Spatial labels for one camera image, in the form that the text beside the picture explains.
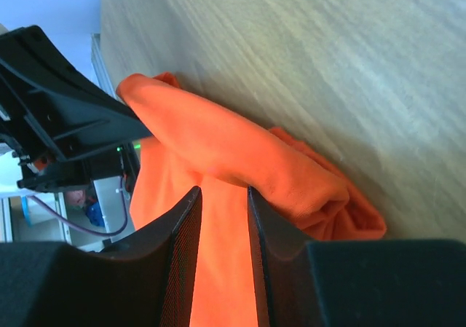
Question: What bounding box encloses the orange t-shirt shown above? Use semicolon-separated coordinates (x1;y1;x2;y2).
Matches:
116;73;387;326

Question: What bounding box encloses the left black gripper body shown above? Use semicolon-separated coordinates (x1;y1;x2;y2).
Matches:
1;60;142;192

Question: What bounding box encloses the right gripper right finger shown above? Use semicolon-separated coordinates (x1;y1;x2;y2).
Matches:
248;188;465;326

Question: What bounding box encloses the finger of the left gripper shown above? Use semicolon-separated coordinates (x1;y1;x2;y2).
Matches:
1;25;151;162

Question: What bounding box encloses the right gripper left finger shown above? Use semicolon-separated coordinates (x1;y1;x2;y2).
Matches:
1;187;202;326

